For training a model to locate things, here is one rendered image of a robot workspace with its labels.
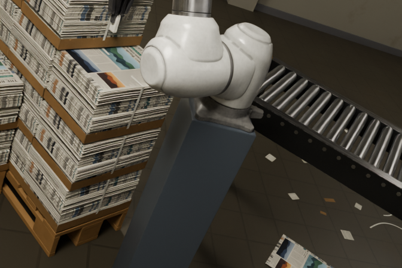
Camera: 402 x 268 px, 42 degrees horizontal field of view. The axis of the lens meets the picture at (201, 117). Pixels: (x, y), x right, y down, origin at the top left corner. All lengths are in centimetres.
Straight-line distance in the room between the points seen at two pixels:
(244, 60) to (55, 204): 106
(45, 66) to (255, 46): 90
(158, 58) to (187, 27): 11
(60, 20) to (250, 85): 76
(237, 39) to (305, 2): 473
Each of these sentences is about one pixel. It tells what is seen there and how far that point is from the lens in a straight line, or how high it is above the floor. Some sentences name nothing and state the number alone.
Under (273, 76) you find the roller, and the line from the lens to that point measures 248.
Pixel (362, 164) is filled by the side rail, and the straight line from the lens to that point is 215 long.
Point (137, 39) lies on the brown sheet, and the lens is 212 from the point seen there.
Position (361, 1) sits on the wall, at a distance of 634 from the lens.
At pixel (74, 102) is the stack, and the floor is 71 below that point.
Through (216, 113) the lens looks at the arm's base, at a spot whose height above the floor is 102.
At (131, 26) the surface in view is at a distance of 207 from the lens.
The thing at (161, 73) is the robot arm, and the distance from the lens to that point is 127.
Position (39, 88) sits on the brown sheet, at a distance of 208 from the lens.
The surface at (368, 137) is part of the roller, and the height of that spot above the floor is 80.
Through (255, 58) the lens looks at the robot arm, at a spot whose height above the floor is 122.
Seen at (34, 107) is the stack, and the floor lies 53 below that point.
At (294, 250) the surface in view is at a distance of 285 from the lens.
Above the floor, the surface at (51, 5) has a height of 96.
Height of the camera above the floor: 175
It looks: 30 degrees down
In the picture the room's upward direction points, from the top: 24 degrees clockwise
